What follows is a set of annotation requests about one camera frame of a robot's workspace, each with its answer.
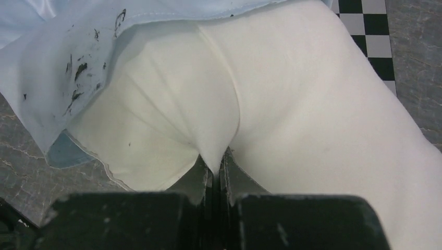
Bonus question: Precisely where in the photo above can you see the white pillow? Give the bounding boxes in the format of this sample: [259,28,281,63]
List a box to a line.
[67,1,441,249]

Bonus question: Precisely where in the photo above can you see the black white checkerboard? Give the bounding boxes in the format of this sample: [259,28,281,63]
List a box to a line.
[331,0,397,94]

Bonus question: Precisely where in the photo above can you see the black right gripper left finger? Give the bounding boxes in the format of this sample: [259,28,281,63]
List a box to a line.
[166,155,212,206]

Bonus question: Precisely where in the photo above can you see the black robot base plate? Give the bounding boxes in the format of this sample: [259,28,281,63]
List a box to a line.
[1,198,38,250]

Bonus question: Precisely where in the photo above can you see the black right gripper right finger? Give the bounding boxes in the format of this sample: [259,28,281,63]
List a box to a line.
[219,147,269,207]

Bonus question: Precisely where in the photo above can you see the light blue pillowcase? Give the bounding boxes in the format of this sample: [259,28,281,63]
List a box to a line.
[0,0,334,170]

